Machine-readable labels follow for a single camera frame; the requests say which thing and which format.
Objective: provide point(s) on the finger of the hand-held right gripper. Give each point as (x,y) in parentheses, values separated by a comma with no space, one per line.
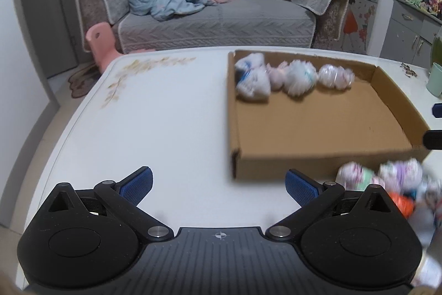
(434,139)
(437,110)

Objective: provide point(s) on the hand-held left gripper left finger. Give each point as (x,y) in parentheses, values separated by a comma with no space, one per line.
(138,186)

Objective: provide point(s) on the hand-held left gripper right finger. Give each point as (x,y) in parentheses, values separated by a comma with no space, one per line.
(302,189)

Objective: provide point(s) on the white pink green sock bundle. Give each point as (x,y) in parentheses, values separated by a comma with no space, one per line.
(354,174)

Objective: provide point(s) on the shallow cardboard box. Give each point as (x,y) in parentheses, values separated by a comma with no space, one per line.
(310,129)

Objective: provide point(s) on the orange sock bundle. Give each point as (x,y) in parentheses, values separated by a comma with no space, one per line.
(402,203)

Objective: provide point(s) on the light green cup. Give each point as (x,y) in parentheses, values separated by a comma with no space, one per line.
(435,80)

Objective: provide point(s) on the purple white sock bundle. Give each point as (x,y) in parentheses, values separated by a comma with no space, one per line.
(402,172)

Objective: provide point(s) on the pile of seed shells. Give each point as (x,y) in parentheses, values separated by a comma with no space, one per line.
(409,70)

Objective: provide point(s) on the blurry white sock bundle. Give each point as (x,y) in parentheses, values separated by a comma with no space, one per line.
(431,193)

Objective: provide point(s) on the dark green bottle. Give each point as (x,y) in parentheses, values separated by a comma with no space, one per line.
(438,49)

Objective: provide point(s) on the grey cabinet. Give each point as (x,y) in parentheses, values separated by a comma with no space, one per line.
(404,35)

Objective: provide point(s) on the clear bagged pale sock bundle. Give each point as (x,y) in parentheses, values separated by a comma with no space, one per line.
(335,76)

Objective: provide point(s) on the white teal bagged sock bundle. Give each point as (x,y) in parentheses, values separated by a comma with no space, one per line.
(300,77)

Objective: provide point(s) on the small pink sock bundle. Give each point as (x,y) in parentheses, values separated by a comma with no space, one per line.
(276,75)

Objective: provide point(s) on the flower-shaped floor mat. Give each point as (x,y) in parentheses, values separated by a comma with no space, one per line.
(83,80)

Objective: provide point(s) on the white blue bagged sock bundle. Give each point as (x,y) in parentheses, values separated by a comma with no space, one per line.
(250,80)

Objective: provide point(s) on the pink plastic chair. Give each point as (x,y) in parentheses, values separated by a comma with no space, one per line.
(100,35)

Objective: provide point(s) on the grey sofa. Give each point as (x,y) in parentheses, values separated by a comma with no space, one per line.
(224,18)

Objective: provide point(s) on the grey door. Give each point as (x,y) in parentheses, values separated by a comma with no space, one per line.
(45,4)

